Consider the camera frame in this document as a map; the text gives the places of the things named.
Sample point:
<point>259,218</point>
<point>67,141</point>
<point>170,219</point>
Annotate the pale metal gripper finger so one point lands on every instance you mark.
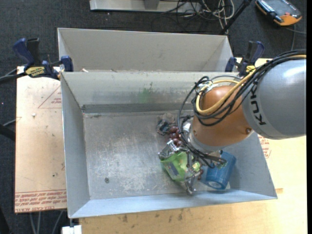
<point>172,148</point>
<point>190,185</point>

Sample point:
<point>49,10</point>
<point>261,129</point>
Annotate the grey metal bin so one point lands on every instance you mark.
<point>122,150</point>

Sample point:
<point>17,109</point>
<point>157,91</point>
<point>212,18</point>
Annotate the green packet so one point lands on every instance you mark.
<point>176,166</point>

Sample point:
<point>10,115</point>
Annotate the brown cardboard board red print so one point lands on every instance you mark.
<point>39,142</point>

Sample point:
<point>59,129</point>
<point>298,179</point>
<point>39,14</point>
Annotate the blue ribbed cup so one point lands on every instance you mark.
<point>219,177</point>

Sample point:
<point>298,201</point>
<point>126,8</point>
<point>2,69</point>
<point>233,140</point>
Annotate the red-brown toy grapes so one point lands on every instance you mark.
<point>175,133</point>

